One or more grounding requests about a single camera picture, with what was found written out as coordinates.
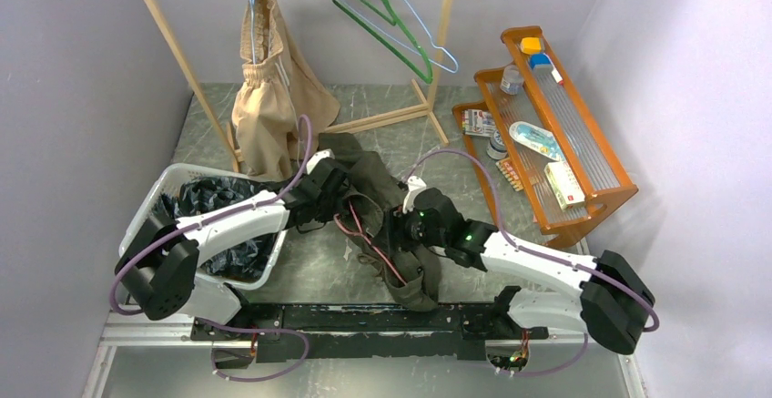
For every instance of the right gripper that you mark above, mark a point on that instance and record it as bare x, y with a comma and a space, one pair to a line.
394, 226

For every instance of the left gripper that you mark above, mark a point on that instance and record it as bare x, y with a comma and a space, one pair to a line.
329, 216

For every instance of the pink wire hanger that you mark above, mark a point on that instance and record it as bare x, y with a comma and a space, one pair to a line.
360, 233

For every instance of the olive green shorts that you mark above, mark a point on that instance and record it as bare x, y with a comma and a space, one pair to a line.
374, 190

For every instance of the beige shorts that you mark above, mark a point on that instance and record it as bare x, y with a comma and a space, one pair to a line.
281, 104

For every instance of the white plastic laundry basket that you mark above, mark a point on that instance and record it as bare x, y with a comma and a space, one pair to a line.
169, 181

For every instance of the light blue wire hanger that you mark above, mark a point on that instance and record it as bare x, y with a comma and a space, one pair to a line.
381, 20

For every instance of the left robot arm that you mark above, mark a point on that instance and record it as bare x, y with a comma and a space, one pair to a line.
160, 267

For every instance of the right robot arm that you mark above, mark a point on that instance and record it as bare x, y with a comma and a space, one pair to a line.
602, 297

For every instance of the wooden clothes rack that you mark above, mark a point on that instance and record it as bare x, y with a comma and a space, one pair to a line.
424, 109

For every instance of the crayon pack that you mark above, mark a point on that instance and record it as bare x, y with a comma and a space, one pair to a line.
506, 168

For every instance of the round tin can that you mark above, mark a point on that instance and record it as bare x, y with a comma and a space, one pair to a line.
496, 149

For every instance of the colourful snack packet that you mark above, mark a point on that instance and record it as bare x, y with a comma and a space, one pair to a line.
478, 123

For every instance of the orange wooden shelf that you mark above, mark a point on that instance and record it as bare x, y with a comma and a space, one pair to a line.
562, 111

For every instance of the light blue oval package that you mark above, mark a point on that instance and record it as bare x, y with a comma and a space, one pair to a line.
536, 139

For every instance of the white red box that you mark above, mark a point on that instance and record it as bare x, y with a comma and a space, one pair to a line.
564, 184

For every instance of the clear plastic jar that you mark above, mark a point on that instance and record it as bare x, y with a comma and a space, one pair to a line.
512, 80

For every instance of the blue white box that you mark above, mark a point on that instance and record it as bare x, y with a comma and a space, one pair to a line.
541, 64

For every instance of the yellow sponge block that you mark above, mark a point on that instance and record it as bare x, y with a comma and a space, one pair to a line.
531, 45

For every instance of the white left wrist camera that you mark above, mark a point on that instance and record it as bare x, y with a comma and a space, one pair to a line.
316, 158

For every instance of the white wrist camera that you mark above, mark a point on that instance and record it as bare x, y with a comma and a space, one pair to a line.
415, 186
316, 158

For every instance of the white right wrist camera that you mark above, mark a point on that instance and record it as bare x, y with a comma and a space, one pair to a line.
415, 186

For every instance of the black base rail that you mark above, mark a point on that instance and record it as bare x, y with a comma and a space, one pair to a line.
357, 331

